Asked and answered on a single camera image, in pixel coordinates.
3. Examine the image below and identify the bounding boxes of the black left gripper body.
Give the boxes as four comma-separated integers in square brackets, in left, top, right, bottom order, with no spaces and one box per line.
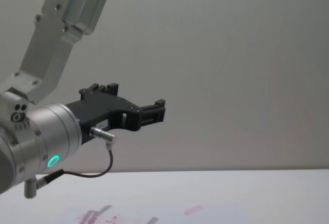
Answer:
[65,94,141,144]

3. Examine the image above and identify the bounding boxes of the white table cloth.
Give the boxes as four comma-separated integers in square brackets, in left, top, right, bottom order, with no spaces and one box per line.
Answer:
[0,169,329,224]

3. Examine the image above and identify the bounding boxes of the thin dark cable silver plugs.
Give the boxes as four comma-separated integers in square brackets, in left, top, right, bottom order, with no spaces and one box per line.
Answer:
[24,127,119,199]

